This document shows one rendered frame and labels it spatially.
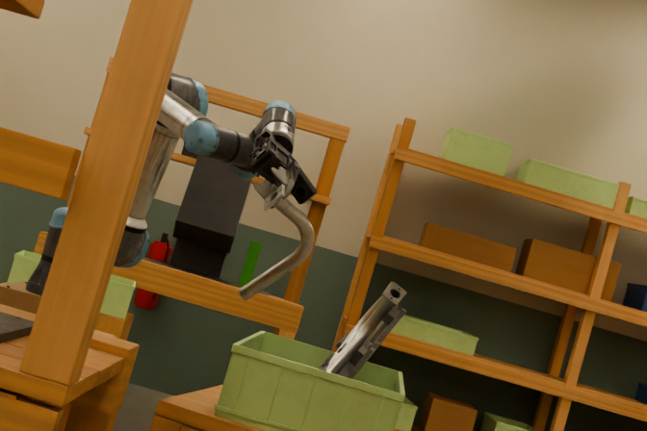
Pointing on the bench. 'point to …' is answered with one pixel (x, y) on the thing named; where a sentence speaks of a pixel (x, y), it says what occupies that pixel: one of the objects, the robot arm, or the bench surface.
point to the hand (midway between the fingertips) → (280, 201)
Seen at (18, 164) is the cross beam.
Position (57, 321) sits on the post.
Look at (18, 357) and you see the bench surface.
